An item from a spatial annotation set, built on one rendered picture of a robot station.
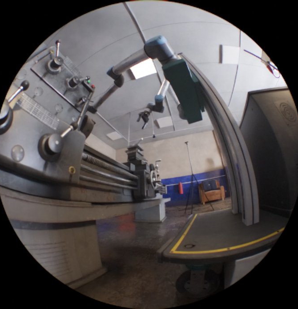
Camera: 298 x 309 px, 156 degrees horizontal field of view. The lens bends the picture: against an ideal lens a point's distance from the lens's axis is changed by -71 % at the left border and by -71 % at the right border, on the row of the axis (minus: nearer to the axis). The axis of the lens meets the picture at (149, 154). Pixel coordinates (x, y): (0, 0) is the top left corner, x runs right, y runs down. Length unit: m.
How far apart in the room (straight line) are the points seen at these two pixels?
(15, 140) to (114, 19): 2.81
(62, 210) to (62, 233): 0.16
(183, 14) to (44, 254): 3.48
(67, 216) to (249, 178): 0.70
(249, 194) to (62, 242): 0.79
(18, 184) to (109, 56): 2.96
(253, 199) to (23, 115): 0.85
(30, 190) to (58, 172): 0.20
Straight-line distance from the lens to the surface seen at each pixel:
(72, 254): 0.63
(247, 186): 0.50
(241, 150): 0.52
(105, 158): 0.85
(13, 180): 0.56
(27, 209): 0.40
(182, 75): 0.78
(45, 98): 0.66
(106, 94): 1.39
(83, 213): 0.49
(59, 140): 0.39
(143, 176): 1.13
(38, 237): 0.54
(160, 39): 0.86
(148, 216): 2.26
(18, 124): 0.42
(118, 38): 2.95
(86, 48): 3.19
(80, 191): 0.69
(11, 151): 0.40
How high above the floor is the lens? 0.51
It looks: 23 degrees up
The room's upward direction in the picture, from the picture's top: 3 degrees counter-clockwise
